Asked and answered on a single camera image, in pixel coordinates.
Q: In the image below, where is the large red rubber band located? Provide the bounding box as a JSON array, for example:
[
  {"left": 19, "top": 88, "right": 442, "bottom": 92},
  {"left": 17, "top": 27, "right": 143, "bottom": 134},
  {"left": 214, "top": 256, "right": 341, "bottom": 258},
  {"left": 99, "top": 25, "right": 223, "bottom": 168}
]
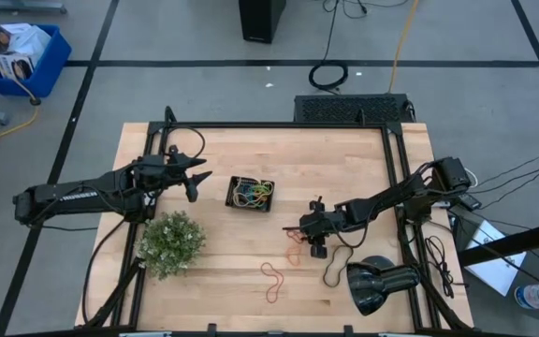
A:
[{"left": 259, "top": 261, "right": 285, "bottom": 304}]

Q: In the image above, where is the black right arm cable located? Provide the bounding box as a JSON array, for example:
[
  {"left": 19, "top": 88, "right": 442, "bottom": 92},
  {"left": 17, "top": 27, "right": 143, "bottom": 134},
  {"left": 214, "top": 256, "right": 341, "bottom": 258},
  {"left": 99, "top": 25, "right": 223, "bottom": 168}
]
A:
[{"left": 337, "top": 217, "right": 370, "bottom": 249}]

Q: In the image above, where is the white paper sheet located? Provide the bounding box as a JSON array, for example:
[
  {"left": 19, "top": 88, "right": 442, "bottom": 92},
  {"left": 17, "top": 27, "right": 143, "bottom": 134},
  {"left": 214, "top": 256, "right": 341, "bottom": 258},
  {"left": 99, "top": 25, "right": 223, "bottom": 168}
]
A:
[{"left": 463, "top": 219, "right": 528, "bottom": 297}]

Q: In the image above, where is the black tower box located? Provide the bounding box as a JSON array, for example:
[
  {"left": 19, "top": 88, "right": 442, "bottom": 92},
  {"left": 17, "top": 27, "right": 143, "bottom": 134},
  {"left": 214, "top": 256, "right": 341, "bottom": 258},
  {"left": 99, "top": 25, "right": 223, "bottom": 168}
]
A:
[{"left": 238, "top": 0, "right": 287, "bottom": 45}]

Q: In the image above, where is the blue plastic bin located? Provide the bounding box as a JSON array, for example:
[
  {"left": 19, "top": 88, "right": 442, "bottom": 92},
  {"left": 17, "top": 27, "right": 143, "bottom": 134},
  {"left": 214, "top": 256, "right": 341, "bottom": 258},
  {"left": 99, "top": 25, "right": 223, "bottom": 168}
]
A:
[{"left": 0, "top": 23, "right": 73, "bottom": 98}]

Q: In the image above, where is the yellow hanging cable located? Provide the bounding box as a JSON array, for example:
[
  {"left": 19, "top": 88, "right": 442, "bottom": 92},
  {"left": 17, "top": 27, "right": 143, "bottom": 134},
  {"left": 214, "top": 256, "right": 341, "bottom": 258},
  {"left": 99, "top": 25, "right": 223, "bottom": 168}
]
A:
[{"left": 387, "top": 0, "right": 420, "bottom": 95}]

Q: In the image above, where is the green rubber band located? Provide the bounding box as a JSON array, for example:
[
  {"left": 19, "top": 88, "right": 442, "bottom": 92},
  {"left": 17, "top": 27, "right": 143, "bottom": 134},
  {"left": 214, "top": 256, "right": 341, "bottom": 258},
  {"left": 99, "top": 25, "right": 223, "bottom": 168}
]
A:
[{"left": 250, "top": 182, "right": 273, "bottom": 198}]

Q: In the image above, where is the black metal beam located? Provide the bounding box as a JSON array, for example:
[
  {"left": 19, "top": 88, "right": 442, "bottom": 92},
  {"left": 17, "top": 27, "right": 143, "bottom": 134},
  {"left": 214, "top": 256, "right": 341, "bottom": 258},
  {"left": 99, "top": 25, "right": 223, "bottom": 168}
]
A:
[{"left": 456, "top": 217, "right": 539, "bottom": 268}]

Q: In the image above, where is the black wide rubber band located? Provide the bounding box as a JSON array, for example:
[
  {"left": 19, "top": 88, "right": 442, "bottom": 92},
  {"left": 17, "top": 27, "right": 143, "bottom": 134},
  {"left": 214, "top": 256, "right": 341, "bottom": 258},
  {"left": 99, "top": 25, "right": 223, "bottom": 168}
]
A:
[{"left": 322, "top": 244, "right": 356, "bottom": 288}]

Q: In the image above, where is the yellow floor hose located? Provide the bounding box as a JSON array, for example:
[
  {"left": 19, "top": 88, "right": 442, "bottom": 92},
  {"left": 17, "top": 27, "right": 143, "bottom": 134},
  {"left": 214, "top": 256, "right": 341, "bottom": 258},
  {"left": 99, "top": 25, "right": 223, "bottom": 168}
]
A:
[{"left": 0, "top": 39, "right": 42, "bottom": 149}]

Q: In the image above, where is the black aluminium table frame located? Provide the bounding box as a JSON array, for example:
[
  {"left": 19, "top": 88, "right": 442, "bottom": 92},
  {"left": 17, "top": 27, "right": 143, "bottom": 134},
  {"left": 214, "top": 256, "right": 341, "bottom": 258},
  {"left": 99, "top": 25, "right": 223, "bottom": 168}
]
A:
[{"left": 75, "top": 105, "right": 474, "bottom": 337}]

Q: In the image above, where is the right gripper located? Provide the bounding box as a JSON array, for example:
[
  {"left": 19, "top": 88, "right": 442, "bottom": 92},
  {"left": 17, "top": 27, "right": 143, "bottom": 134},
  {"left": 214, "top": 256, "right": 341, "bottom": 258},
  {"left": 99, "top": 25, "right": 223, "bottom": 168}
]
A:
[{"left": 282, "top": 196, "right": 350, "bottom": 259}]

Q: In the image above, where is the black perforated computer case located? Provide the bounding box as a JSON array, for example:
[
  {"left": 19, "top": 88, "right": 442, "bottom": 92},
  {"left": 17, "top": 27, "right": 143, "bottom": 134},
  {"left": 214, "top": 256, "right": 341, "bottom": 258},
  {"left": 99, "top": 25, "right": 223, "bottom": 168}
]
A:
[{"left": 293, "top": 93, "right": 415, "bottom": 125}]

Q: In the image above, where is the black hanging cable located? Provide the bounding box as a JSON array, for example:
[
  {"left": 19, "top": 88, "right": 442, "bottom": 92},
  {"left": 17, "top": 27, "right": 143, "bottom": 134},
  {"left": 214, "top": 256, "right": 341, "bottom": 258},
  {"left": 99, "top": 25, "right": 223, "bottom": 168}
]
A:
[
  {"left": 323, "top": 0, "right": 411, "bottom": 21},
  {"left": 308, "top": 0, "right": 349, "bottom": 93}
]

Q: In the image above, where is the black desk lamp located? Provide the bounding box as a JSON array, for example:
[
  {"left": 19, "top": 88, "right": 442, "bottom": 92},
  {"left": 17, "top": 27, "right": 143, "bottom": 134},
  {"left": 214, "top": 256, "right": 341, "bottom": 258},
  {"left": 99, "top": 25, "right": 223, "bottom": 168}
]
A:
[{"left": 346, "top": 255, "right": 422, "bottom": 317}]

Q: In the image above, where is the green artificial plant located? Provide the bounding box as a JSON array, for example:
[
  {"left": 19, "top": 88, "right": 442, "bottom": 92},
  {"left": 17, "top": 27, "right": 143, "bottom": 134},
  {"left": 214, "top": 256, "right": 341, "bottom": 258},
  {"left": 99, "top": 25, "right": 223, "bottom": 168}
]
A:
[{"left": 136, "top": 210, "right": 208, "bottom": 281}]

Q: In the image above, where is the cream wide rubber band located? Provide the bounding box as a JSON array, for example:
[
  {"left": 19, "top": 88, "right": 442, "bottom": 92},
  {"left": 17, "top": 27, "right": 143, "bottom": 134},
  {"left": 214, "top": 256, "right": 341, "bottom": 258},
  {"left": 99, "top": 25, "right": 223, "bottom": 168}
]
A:
[{"left": 231, "top": 180, "right": 252, "bottom": 207}]

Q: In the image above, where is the black plastic slotted basket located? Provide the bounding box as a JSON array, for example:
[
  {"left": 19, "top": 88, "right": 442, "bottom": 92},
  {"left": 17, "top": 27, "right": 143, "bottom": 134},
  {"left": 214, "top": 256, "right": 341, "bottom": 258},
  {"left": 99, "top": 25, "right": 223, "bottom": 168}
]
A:
[{"left": 225, "top": 175, "right": 276, "bottom": 213}]

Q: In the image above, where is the orange rubber band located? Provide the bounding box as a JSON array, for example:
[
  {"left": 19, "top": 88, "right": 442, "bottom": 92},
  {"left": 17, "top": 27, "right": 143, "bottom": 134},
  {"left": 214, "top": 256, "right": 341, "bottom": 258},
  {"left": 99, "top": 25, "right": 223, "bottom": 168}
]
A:
[{"left": 285, "top": 245, "right": 304, "bottom": 268}]

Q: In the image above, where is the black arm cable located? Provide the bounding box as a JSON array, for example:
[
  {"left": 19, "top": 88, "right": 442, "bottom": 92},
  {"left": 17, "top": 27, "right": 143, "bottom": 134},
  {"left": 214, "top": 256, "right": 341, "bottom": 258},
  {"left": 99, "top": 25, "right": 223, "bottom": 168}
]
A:
[
  {"left": 164, "top": 125, "right": 207, "bottom": 160},
  {"left": 337, "top": 217, "right": 370, "bottom": 249}
]

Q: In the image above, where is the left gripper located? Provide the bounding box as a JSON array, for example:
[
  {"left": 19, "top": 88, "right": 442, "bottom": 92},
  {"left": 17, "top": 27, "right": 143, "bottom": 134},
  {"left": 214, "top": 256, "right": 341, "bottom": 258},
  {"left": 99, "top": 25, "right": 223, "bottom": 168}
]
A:
[{"left": 131, "top": 144, "right": 213, "bottom": 203}]

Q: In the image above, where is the white printed carton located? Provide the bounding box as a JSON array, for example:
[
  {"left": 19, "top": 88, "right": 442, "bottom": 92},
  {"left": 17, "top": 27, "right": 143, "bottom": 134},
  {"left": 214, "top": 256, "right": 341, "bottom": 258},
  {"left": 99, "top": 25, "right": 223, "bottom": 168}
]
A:
[
  {"left": 0, "top": 22, "right": 32, "bottom": 55},
  {"left": 0, "top": 53, "right": 36, "bottom": 81}
]

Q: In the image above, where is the clear water bottle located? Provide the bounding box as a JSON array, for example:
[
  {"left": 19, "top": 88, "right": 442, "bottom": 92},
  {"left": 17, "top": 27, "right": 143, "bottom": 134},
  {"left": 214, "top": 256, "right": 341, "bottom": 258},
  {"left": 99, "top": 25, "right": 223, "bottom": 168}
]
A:
[{"left": 514, "top": 283, "right": 539, "bottom": 310}]

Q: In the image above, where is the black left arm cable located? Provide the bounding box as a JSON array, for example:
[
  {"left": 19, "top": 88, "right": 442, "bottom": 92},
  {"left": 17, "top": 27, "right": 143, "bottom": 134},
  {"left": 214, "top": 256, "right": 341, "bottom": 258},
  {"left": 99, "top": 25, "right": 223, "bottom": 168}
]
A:
[{"left": 164, "top": 125, "right": 207, "bottom": 160}]

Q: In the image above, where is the dark red rubber band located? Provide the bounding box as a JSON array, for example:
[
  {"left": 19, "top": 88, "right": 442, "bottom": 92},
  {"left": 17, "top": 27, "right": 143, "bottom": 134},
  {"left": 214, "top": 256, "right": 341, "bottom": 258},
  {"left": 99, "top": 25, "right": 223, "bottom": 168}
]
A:
[{"left": 285, "top": 227, "right": 306, "bottom": 245}]

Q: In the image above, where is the black coiled table cable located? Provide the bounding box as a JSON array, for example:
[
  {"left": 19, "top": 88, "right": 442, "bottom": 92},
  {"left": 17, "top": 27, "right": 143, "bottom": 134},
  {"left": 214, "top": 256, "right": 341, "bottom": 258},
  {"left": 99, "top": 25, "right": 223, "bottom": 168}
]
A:
[{"left": 425, "top": 235, "right": 457, "bottom": 300}]

